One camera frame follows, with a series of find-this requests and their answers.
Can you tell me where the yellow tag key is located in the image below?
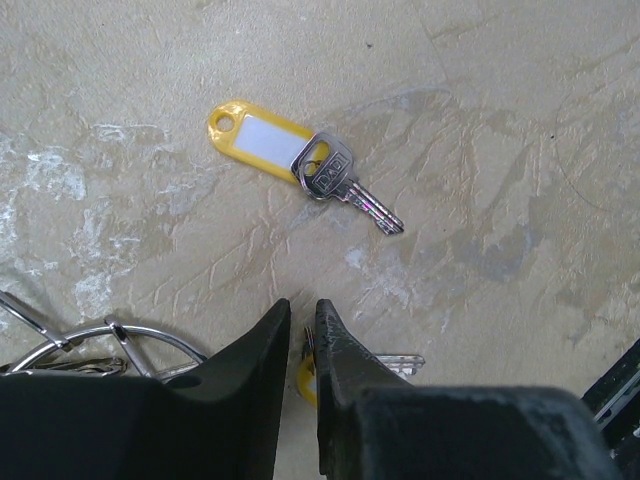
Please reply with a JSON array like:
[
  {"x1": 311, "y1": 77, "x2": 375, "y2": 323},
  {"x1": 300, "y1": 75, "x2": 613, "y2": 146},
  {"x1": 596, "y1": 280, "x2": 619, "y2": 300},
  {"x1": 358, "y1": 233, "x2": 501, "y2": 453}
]
[
  {"x1": 296, "y1": 326, "x2": 425, "y2": 408},
  {"x1": 208, "y1": 100, "x2": 404, "y2": 235}
]

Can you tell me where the keyring with coloured key tags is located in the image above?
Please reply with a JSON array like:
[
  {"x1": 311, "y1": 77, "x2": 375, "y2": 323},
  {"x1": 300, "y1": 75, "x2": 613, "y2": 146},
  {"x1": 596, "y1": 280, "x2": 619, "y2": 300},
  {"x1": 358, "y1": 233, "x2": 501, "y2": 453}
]
[{"x1": 1, "y1": 291, "x2": 208, "y2": 383}]

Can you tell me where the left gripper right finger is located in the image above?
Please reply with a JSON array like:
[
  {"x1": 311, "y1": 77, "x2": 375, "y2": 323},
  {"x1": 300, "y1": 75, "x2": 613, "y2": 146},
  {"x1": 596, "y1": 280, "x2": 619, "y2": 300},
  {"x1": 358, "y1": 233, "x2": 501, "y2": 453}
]
[{"x1": 315, "y1": 299, "x2": 622, "y2": 479}]

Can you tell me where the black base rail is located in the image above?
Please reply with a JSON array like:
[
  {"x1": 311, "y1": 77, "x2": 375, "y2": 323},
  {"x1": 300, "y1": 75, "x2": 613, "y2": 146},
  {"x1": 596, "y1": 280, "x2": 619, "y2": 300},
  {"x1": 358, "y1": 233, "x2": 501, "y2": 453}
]
[{"x1": 582, "y1": 340, "x2": 640, "y2": 479}]

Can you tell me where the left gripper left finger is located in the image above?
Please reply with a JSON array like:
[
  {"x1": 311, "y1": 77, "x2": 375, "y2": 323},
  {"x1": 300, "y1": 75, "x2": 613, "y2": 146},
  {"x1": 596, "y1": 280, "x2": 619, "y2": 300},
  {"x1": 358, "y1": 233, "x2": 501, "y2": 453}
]
[{"x1": 1, "y1": 299, "x2": 291, "y2": 479}]

